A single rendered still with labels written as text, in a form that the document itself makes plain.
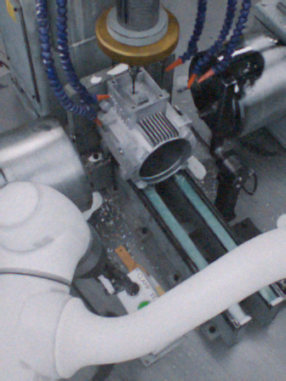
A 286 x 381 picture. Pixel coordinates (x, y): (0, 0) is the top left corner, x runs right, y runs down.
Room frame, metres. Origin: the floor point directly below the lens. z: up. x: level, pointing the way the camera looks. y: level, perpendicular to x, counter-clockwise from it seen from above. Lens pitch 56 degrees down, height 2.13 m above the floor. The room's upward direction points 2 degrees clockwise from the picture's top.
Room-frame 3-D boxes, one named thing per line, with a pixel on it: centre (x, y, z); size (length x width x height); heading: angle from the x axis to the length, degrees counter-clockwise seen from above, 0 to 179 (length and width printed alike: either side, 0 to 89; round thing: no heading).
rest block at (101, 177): (0.93, 0.13, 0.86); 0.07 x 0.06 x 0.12; 122
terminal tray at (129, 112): (0.97, 0.02, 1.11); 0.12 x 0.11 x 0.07; 32
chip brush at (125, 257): (0.63, 0.00, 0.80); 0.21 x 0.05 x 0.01; 36
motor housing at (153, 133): (0.93, 0.00, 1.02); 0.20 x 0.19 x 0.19; 32
